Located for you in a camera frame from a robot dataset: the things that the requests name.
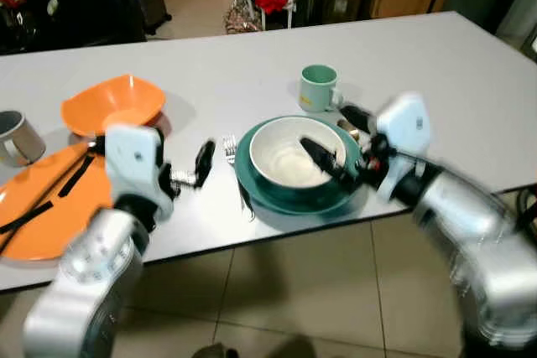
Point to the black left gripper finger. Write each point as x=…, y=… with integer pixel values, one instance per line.
x=205, y=163

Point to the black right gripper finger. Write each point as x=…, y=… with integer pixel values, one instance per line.
x=323, y=159
x=358, y=118

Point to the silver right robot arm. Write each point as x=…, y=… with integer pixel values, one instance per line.
x=478, y=241

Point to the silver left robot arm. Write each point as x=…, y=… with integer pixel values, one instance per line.
x=84, y=282

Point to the silver metal fork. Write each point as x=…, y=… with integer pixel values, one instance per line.
x=230, y=150

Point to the teal bowl white inside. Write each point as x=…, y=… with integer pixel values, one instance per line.
x=281, y=157

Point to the green mug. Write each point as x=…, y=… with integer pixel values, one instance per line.
x=317, y=90

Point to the teal plate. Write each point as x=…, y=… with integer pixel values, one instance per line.
x=277, y=199

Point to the orange bowl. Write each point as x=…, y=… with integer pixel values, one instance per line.
x=109, y=98

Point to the brown cardboard box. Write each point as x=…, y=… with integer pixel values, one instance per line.
x=340, y=2

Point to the patterned brown bag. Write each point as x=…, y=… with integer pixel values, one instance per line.
x=243, y=14

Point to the black chopstick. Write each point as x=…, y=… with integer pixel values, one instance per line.
x=25, y=214

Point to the grey mug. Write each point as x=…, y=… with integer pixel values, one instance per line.
x=21, y=144

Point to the black storage shelf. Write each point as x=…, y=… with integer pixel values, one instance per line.
x=84, y=18

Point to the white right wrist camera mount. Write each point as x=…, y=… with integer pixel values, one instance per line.
x=407, y=123

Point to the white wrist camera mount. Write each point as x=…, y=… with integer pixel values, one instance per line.
x=407, y=123
x=134, y=161

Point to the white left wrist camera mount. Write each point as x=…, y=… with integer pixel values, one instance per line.
x=134, y=161

